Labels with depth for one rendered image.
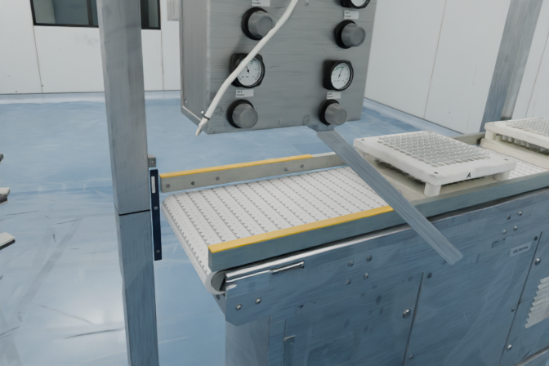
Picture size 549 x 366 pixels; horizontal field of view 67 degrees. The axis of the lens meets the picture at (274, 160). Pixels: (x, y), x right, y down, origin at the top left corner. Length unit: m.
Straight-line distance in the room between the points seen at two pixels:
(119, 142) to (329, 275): 0.43
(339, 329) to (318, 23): 0.62
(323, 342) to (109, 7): 0.72
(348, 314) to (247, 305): 0.29
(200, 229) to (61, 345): 1.20
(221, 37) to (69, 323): 1.60
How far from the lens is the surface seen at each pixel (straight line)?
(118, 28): 0.74
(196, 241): 0.67
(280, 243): 0.62
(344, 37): 0.51
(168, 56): 5.58
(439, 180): 0.82
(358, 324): 0.94
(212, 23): 0.44
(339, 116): 0.51
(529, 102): 4.19
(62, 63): 5.53
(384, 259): 0.79
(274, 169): 0.89
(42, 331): 1.91
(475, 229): 0.96
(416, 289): 1.01
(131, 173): 0.80
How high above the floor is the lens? 1.21
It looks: 20 degrees down
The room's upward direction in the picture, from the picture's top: 4 degrees clockwise
